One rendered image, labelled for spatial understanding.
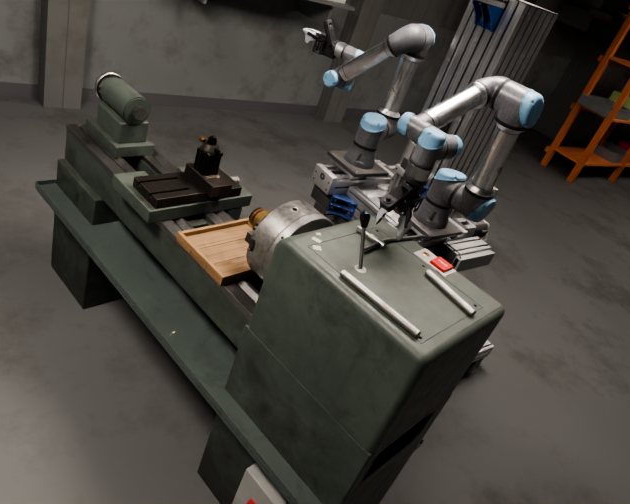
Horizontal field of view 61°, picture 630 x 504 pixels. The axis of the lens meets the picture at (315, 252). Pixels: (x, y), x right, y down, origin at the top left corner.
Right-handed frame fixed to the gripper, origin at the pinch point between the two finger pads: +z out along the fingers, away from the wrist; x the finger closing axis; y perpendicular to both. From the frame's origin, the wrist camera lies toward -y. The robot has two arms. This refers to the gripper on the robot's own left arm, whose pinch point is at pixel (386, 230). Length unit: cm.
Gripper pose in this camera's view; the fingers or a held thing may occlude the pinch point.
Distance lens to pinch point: 177.1
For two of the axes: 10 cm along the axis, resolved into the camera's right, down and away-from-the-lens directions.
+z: -3.1, 8.0, 5.2
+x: -6.7, -5.7, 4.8
